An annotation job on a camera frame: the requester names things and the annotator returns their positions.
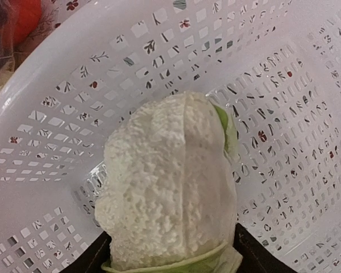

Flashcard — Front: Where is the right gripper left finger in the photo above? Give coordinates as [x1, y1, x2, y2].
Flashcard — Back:
[60, 232, 111, 273]

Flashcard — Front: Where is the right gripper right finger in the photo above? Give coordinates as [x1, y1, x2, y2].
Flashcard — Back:
[234, 223, 296, 273]

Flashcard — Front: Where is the white cauliflower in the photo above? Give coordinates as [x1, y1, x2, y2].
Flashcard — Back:
[94, 92, 243, 272]

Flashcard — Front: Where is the white plastic basket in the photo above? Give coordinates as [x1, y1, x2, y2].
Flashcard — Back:
[0, 1, 341, 272]

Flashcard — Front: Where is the orange mini pumpkin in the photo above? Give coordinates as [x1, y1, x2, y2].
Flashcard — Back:
[10, 0, 42, 46]

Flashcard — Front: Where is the floral tablecloth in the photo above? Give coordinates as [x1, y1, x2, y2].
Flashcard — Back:
[0, 0, 103, 109]

